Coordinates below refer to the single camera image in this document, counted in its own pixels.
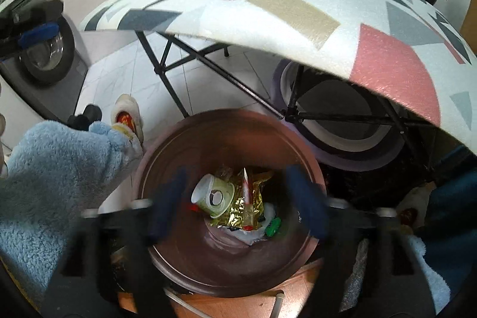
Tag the green foil packet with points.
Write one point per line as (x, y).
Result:
(274, 226)

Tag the gold foil packet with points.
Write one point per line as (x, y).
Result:
(242, 213)

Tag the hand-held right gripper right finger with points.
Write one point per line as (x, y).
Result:
(305, 202)

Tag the person's left leg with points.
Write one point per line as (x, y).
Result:
(56, 191)

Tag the black folding table frame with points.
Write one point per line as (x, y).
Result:
(290, 114)

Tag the wooden door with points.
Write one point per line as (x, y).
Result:
(470, 23)

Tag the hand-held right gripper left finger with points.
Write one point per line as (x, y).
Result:
(169, 202)

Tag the brown trash bin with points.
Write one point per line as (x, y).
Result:
(223, 266)

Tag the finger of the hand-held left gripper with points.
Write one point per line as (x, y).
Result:
(39, 34)

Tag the grey washing machine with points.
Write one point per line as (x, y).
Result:
(48, 61)

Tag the green paper cup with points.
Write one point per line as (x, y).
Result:
(208, 191)

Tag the dark teal cloth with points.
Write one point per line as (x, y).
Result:
(454, 213)

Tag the purple round stool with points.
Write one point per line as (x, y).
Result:
(346, 161)

